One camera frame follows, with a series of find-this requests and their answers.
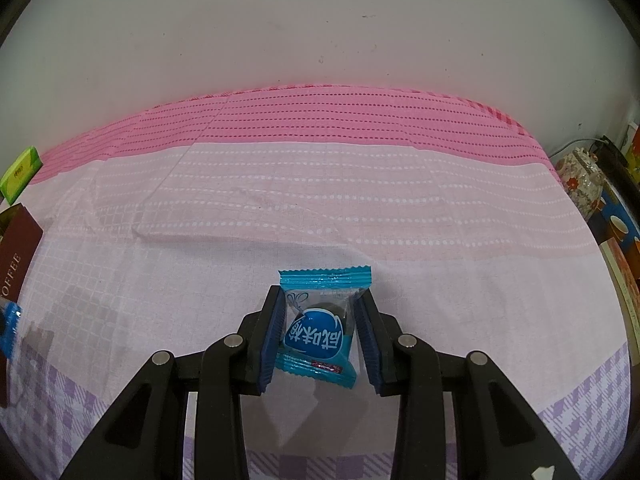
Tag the blue plum candy packet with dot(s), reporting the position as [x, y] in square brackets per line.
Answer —
[312, 335]

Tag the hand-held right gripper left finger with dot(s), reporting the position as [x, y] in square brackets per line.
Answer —
[274, 340]

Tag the green tissue pack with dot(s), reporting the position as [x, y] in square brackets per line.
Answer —
[20, 175]

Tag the maroon tin box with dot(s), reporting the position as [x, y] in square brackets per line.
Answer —
[17, 255]

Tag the clear candy packet blue ends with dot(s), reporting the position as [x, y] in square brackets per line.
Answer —
[7, 327]

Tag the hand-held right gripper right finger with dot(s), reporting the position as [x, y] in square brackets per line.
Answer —
[370, 345]

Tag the floral teapot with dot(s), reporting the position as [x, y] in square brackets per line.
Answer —
[580, 180]

